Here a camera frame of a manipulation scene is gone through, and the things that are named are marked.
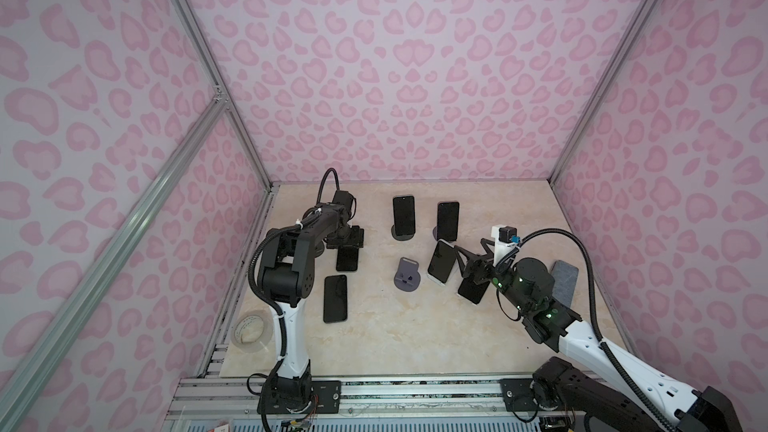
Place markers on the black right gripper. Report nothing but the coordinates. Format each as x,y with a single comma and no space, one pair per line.
486,265

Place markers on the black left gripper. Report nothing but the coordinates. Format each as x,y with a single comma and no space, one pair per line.
356,236

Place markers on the black phone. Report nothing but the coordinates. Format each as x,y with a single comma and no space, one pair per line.
471,291
347,259
335,300
441,261
448,214
404,214

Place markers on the purple-grey round stand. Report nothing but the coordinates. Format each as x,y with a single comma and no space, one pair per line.
407,277

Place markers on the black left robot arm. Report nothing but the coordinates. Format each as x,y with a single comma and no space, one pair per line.
324,218

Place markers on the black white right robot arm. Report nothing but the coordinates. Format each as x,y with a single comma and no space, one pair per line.
588,372

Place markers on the clear tape roll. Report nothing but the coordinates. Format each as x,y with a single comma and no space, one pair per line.
253,331

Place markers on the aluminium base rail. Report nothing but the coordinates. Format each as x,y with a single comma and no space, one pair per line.
464,402

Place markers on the aluminium frame post left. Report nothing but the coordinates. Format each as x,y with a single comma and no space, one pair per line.
204,52

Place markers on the aluminium frame post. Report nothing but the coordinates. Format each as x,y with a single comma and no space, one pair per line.
204,52
628,40

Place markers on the aluminium frame post right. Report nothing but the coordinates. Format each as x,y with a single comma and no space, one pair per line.
628,40

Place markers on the aluminium diagonal frame bar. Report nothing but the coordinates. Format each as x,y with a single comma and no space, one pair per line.
39,365

